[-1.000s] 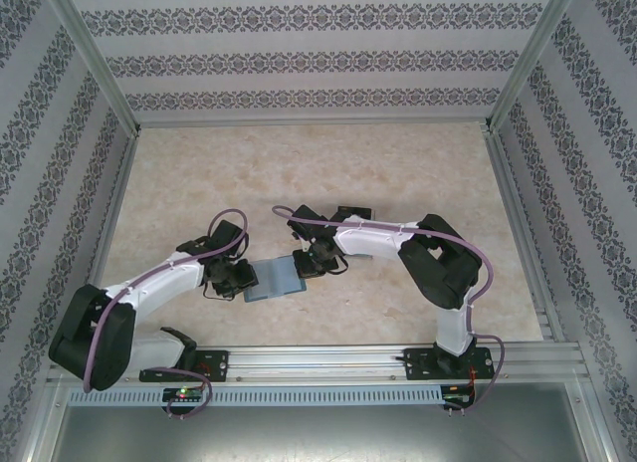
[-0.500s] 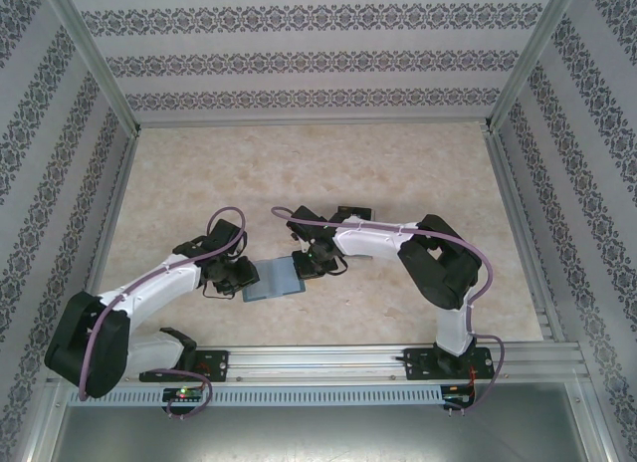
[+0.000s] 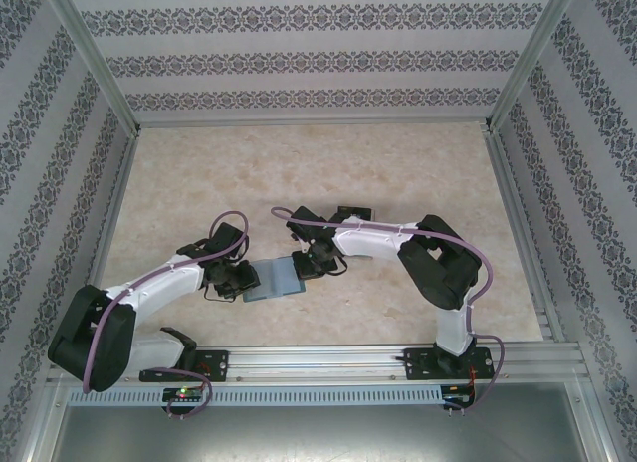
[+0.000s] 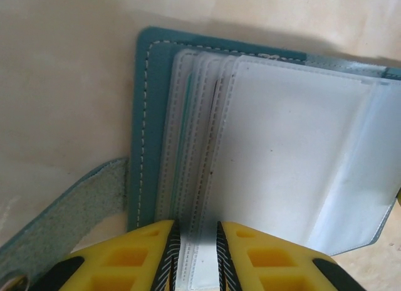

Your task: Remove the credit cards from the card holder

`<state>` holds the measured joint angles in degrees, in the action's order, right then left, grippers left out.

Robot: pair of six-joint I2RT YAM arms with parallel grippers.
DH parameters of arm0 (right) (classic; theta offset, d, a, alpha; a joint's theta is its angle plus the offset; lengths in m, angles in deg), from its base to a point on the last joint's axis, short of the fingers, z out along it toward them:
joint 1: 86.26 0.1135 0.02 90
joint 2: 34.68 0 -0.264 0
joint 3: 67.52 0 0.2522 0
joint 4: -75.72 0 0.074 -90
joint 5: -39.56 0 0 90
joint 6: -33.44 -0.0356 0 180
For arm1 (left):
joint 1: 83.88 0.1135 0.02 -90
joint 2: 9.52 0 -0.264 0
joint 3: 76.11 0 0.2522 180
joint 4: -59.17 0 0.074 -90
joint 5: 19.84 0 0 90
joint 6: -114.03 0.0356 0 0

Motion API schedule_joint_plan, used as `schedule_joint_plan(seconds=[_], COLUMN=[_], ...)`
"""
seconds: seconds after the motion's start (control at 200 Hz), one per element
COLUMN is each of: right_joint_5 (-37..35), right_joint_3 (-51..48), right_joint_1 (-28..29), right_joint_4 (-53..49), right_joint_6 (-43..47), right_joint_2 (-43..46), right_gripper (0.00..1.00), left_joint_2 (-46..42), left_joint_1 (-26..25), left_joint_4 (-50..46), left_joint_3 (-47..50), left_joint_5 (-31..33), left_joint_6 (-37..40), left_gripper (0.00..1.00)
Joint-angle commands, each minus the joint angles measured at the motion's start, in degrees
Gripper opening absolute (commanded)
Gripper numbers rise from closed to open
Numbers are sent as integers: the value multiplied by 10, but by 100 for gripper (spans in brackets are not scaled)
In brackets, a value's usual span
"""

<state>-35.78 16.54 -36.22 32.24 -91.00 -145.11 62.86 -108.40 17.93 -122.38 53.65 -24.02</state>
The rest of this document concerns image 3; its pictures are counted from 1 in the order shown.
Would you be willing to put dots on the aluminium side frame rail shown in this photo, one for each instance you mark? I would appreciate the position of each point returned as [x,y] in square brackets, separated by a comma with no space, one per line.
[517,223]

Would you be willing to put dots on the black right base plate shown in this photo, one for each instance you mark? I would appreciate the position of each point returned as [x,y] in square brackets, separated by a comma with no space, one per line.
[418,365]

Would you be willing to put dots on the grey metal sheet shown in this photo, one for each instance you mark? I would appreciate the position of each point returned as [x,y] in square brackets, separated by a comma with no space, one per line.
[323,437]

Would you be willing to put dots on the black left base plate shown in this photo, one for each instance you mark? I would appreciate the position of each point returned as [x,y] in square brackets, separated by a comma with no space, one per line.
[219,365]

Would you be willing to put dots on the controller board green light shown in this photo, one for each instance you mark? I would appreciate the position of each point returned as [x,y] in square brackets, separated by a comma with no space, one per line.
[184,394]

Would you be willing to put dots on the blue-grey cloth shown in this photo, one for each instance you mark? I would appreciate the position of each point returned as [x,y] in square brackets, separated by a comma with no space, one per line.
[271,280]

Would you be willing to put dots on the small controller board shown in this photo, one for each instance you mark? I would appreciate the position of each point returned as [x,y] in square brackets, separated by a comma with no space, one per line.
[460,398]

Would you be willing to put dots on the aluminium mounting rail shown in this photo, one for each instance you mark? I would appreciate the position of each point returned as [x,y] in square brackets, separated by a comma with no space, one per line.
[318,362]

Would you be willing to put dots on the aluminium frame post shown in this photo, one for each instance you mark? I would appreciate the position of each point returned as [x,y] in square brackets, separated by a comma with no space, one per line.
[94,59]
[537,54]

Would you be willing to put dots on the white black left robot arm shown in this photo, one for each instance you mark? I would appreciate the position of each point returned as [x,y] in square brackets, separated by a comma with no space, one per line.
[159,288]

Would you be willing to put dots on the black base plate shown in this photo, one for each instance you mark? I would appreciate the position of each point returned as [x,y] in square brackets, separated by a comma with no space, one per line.
[219,365]
[418,365]

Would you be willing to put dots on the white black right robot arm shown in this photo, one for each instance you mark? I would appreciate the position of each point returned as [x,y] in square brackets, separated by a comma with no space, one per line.
[368,240]

